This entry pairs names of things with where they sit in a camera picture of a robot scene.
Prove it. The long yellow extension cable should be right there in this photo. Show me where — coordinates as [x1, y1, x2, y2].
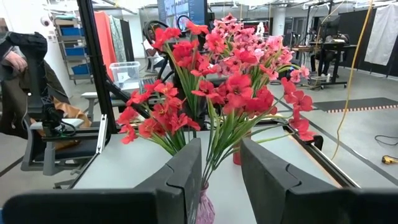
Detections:
[331, 0, 374, 161]

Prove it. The narrow black panel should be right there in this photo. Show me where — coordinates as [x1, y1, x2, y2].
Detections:
[119, 18, 135, 62]

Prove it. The clear plastic storage bin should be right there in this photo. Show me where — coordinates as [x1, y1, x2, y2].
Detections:
[109, 61, 142, 91]

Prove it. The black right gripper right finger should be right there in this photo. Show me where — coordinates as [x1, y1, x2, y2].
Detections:
[240, 138, 398, 224]

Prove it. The black desk monitor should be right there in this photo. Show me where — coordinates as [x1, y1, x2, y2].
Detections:
[317, 15, 341, 40]

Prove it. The black background desk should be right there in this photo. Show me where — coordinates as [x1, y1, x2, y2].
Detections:
[290, 42, 358, 90]

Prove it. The pink artificial flower bunch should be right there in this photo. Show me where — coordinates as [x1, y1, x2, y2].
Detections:
[242, 30, 295, 82]
[211, 12, 249, 47]
[279, 46, 312, 85]

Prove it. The wooden side table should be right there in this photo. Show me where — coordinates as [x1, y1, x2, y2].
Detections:
[67, 0, 361, 190]

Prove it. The large black striped-edge floor mat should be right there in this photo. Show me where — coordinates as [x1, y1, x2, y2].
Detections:
[313, 96, 398, 114]

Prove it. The yellow cable with plug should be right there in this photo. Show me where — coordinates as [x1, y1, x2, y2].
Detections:
[381, 154, 398, 165]

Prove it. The metal shelf rack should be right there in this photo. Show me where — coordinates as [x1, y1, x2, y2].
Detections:
[52, 14, 94, 85]

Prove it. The purple glass vase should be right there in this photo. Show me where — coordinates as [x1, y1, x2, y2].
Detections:
[195, 182, 216, 224]

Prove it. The blue storage bin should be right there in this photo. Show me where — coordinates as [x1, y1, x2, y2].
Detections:
[70, 63, 91, 76]
[60, 26, 85, 37]
[63, 46, 86, 57]

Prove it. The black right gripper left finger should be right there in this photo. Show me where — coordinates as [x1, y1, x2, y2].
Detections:
[0, 138, 203, 224]

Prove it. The black room partition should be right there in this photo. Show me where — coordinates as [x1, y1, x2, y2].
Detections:
[338, 9, 398, 77]

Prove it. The short black floor cable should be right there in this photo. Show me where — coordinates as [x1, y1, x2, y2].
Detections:
[374, 134, 398, 147]

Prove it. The white round pillar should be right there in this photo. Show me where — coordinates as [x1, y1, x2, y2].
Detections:
[272, 6, 287, 37]

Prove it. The grey patterned hanging cloth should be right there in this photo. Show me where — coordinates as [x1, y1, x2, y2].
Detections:
[108, 15, 127, 63]

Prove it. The white metal bracket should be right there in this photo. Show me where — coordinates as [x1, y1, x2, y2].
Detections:
[95, 113, 109, 155]

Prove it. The orange hanging curtain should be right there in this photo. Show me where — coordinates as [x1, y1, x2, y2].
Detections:
[93, 11, 118, 82]

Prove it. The white hanging curtain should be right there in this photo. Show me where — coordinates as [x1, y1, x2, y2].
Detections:
[363, 2, 398, 67]

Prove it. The person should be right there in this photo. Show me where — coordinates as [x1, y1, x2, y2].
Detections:
[0, 18, 93, 150]
[310, 30, 351, 75]
[142, 27, 170, 74]

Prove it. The large computer monitor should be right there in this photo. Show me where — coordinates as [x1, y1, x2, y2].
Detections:
[157, 0, 208, 26]

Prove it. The grey office chair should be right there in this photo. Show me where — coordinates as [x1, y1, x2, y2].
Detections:
[20, 118, 105, 189]

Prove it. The person's hand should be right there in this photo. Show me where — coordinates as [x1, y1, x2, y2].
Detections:
[4, 50, 29, 73]

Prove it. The red glass vase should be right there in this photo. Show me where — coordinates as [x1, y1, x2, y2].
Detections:
[232, 132, 252, 166]

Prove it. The red artificial flower bunch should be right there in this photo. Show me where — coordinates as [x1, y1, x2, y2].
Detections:
[191, 73, 317, 187]
[152, 21, 218, 125]
[116, 79, 201, 156]

